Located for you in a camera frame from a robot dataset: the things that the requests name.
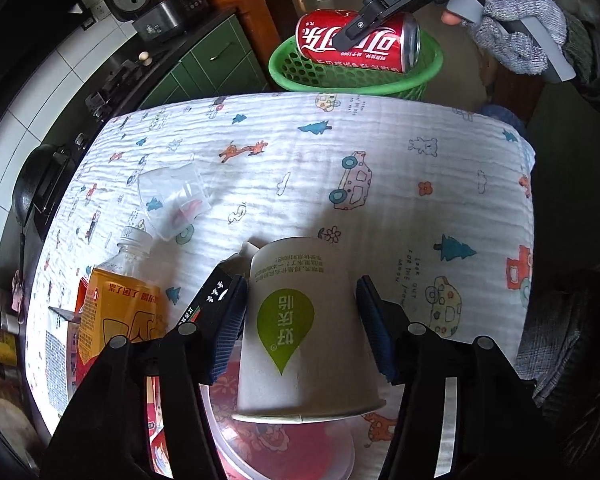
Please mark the clear plastic cup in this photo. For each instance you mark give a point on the clear plastic cup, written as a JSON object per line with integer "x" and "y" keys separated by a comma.
{"x": 172, "y": 200}

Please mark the printed blanket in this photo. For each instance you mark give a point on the printed blanket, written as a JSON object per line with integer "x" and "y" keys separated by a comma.
{"x": 290, "y": 160}

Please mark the wall socket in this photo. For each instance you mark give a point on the wall socket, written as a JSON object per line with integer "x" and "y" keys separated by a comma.
{"x": 94, "y": 15}

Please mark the person's right forearm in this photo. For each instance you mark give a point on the person's right forearm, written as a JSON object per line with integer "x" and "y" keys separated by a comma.
{"x": 595, "y": 60}

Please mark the person's right hand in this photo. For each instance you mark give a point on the person's right hand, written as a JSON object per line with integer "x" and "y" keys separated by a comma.
{"x": 525, "y": 7}

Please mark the small white round object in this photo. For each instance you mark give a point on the small white round object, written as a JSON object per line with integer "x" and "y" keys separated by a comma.
{"x": 144, "y": 58}

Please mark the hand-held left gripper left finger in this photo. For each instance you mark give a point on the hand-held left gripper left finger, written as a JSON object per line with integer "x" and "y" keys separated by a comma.
{"x": 229, "y": 330}

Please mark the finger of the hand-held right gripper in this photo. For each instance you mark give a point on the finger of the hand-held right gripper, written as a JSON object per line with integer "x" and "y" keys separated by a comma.
{"x": 362, "y": 25}

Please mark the green kitchen cabinets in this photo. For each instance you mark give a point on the green kitchen cabinets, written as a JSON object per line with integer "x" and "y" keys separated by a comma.
{"x": 215, "y": 65}

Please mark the orange drink bottle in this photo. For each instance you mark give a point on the orange drink bottle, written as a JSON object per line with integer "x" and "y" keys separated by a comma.
{"x": 120, "y": 310}

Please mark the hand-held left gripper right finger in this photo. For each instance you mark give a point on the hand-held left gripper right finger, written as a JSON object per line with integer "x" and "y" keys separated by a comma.
{"x": 375, "y": 330}

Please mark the black rice cooker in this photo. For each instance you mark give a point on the black rice cooker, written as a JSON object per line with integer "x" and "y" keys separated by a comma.
{"x": 155, "y": 20}

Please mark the wooden door frame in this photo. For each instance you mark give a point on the wooden door frame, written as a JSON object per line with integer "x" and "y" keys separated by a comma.
{"x": 262, "y": 0}

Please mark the green plastic basket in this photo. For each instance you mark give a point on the green plastic basket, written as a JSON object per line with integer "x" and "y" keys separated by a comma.
{"x": 330, "y": 84}

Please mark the person's grey plaid trousers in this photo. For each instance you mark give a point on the person's grey plaid trousers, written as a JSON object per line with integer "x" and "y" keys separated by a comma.
{"x": 575, "y": 360}

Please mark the small black appliance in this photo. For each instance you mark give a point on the small black appliance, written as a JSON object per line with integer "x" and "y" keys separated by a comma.
{"x": 194, "y": 1}

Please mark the black wok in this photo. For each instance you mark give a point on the black wok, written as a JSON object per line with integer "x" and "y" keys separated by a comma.
{"x": 25, "y": 195}

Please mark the white paper cup green label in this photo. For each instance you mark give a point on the white paper cup green label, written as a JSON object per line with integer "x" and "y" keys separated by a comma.
{"x": 305, "y": 345}

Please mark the round wooden cutting board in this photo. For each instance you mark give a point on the round wooden cutting board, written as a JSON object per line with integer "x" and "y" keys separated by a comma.
{"x": 5, "y": 430}

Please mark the black gas stove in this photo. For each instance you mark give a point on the black gas stove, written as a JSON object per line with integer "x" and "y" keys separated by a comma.
{"x": 105, "y": 95}

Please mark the pink cloth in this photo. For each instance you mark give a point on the pink cloth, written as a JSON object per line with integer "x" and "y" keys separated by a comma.
{"x": 19, "y": 290}

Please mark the small black carton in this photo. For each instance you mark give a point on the small black carton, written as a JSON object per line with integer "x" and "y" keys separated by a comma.
{"x": 219, "y": 287}

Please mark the red soda can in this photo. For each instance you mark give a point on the red soda can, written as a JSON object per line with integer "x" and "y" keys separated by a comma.
{"x": 320, "y": 40}

